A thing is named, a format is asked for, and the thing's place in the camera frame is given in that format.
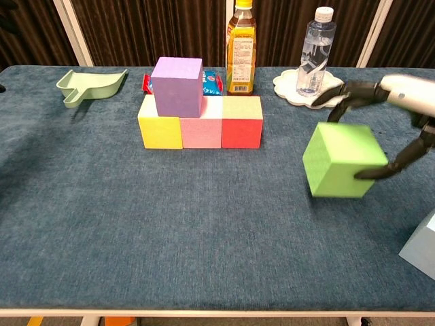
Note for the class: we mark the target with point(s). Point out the light blue foam cube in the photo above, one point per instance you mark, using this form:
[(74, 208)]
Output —
[(421, 251)]

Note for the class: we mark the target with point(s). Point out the yellow tea bottle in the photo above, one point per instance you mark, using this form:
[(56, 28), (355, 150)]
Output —
[(241, 51)]

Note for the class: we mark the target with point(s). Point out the clear water bottle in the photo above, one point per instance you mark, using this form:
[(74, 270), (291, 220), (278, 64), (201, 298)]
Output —
[(314, 51)]

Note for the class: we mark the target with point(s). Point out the white table frame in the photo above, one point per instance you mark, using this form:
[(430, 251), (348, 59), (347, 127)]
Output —
[(204, 313)]

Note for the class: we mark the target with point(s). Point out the mint green plastic dustpan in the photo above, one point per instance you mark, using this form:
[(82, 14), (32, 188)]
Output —
[(91, 90)]

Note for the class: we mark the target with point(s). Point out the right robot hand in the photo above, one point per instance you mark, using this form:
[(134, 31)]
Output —
[(408, 95)]

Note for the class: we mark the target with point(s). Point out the red foam cube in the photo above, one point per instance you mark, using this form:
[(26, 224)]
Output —
[(241, 134)]

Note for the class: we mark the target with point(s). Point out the purple foam cube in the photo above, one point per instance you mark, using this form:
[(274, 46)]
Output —
[(176, 91)]

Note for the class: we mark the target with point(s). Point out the white scalloped plate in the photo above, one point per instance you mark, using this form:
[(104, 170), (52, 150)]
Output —
[(289, 88)]

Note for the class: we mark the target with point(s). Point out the green foam cube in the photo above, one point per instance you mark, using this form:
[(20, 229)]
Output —
[(336, 163)]

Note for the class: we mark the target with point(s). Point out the white partition post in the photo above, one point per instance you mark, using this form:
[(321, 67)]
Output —
[(374, 34), (73, 34)]

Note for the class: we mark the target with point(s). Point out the pink foam cube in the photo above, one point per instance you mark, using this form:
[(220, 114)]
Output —
[(200, 134)]

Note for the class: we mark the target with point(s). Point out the blue snack bag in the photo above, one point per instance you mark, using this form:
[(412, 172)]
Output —
[(213, 83)]

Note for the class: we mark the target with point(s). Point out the blue fabric table cover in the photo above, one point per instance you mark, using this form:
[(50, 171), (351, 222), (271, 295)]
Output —
[(204, 220)]

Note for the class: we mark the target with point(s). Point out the orange plastic item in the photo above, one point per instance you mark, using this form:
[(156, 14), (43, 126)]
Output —
[(119, 321)]

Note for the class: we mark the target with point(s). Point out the yellow foam cube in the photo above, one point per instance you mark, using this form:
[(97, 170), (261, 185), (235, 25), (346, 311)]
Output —
[(159, 134)]

